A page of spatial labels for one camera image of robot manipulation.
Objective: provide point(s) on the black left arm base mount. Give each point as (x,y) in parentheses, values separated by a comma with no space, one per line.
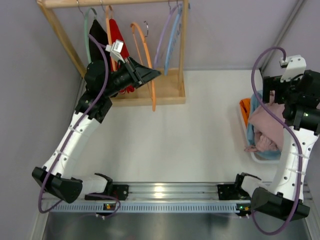
(112,191)

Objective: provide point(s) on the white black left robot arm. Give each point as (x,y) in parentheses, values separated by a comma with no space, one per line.
(56,175)

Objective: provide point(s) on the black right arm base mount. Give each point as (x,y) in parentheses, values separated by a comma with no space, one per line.
(228,192)

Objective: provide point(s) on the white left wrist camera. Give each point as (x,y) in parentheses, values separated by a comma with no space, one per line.
(115,50)

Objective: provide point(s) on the light blue plastic hanger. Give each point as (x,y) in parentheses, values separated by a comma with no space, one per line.
(175,33)

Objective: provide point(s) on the dusty pink trousers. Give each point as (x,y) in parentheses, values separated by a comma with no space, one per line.
(268,133)

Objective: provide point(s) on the grey slotted cable duct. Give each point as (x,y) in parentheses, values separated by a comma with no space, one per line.
(144,207)

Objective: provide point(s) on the light orange hanger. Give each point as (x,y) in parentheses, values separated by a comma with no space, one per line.
(108,15)

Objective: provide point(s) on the wooden clothes rack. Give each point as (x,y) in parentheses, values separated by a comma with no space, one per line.
(169,87)

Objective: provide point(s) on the orange plastic hanger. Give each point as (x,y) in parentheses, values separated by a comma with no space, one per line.
(151,86)

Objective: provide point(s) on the aluminium mounting rail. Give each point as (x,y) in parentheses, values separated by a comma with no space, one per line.
(170,191)

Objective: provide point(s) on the purple plastic hanger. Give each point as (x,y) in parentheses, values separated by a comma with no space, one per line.
(156,58)

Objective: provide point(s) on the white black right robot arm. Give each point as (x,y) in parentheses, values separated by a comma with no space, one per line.
(284,198)

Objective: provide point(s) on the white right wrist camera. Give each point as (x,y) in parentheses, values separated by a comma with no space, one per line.
(294,65)

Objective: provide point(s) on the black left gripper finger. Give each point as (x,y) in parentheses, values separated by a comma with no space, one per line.
(141,73)
(143,81)

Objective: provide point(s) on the mint green hanger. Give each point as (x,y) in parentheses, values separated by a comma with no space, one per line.
(86,30)

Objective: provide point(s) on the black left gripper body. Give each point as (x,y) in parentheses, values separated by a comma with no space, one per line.
(135,74)

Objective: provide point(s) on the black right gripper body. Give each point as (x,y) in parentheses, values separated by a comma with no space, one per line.
(267,89)

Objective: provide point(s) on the light blue garment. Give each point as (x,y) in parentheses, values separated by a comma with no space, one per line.
(254,104)

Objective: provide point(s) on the white laundry basket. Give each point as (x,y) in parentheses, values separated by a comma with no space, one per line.
(267,158)

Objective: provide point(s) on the red garment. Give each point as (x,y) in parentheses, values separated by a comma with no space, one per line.
(116,35)

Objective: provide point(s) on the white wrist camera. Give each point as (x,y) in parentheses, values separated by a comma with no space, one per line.
(115,50)
(294,65)

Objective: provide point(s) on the orange garment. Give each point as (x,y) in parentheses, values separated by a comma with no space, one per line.
(245,107)

